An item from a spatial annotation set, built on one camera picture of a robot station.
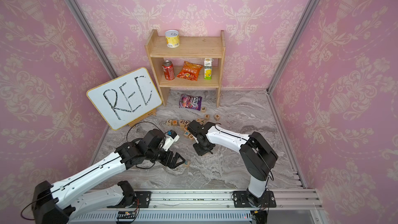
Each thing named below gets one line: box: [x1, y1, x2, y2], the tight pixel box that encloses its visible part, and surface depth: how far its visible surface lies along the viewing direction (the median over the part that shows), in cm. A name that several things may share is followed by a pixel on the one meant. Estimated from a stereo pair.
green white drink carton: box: [204, 58, 215, 80], surface depth 92 cm
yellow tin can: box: [164, 29, 181, 49], surface depth 82 cm
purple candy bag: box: [179, 93, 203, 111], surface depth 111 cm
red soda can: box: [162, 59, 176, 81], surface depth 93 cm
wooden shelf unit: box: [144, 29, 226, 108], surface depth 91 cm
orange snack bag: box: [176, 60, 204, 81], surface depth 99 cm
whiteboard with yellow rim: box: [86, 66, 163, 131], surface depth 94 cm
